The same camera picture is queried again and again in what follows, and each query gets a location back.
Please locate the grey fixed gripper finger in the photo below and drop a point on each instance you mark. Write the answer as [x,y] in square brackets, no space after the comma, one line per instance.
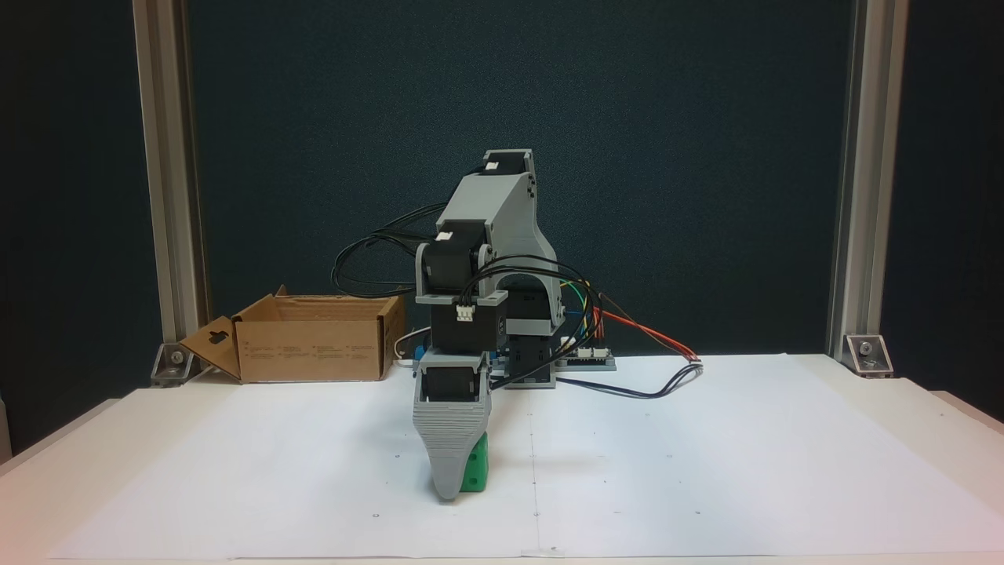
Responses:
[451,439]

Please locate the metal corner bracket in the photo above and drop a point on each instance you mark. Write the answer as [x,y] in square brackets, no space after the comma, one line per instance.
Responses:
[172,365]
[867,355]

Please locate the open cardboard box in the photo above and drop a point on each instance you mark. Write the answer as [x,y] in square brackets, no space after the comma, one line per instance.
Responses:
[314,349]

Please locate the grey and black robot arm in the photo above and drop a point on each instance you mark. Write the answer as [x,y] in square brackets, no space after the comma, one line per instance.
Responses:
[502,212]

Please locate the green die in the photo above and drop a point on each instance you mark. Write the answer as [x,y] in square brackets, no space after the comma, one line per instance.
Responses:
[475,471]

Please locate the aluminium frame post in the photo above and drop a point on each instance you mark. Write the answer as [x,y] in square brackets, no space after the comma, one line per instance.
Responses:
[169,157]
[867,157]

